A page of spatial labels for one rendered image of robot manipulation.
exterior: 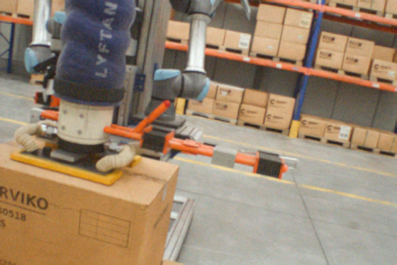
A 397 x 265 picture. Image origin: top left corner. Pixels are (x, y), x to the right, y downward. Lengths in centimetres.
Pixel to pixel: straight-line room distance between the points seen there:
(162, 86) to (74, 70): 63
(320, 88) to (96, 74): 887
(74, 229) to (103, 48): 53
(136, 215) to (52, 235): 28
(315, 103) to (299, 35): 221
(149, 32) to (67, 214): 108
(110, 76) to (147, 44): 79
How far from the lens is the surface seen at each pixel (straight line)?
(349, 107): 993
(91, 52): 106
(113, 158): 104
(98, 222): 103
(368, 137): 883
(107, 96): 107
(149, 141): 107
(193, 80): 165
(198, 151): 105
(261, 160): 104
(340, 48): 849
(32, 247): 118
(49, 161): 112
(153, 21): 183
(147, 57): 182
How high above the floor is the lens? 134
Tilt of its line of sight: 12 degrees down
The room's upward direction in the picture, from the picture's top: 11 degrees clockwise
